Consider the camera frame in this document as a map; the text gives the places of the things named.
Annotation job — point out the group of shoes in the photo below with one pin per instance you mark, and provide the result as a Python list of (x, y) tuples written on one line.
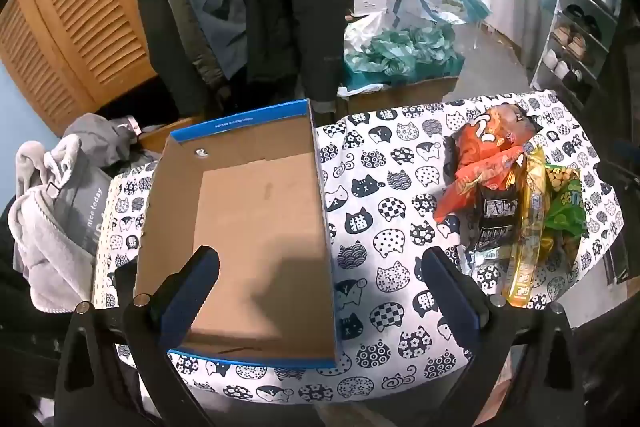
[(572, 42)]

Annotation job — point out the grey printed bag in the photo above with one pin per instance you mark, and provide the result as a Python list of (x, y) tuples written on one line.
[(82, 207)]

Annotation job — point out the dark grey garment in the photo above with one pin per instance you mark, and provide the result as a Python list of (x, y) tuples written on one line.
[(102, 139)]

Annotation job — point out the red-orange snack bag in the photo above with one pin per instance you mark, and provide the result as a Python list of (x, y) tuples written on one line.
[(467, 189)]

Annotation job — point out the brown cardboard box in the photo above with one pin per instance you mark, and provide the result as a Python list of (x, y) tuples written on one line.
[(400, 94)]

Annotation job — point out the orange and brown snack bag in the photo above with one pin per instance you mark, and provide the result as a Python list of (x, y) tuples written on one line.
[(482, 132)]

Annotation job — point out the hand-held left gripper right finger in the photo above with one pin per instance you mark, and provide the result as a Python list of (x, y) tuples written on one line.
[(452, 294)]

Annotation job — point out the white plastic bag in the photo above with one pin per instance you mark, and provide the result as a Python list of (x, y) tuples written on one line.
[(361, 33)]

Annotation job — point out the pile of teal plastic bags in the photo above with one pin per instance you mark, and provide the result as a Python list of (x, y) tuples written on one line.
[(405, 52)]

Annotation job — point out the black hanging coat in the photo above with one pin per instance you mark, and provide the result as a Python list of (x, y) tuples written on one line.
[(295, 7)]

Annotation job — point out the black snack packet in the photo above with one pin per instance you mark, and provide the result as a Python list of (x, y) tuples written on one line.
[(496, 217)]

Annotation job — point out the dark green hanging coat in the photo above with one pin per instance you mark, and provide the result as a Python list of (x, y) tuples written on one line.
[(165, 32)]

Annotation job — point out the cat print tablecloth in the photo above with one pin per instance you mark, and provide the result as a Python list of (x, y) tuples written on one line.
[(380, 207)]

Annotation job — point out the grey shoe rack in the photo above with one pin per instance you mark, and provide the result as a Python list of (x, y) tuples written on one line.
[(555, 2)]

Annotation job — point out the yellow stick snack bag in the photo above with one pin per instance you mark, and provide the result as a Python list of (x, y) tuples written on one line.
[(530, 232)]

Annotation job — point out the light grey fleece garment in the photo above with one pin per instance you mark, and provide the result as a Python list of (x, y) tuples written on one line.
[(40, 227)]

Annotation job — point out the wooden louvered door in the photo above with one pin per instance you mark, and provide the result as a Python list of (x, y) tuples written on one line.
[(75, 12)]

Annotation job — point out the blue-rimmed cardboard box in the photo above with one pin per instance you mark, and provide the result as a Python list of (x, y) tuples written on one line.
[(250, 227)]

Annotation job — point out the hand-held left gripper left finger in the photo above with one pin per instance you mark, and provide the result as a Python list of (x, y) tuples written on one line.
[(192, 292)]

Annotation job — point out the green pea snack bag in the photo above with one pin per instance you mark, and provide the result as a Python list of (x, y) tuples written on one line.
[(567, 207)]

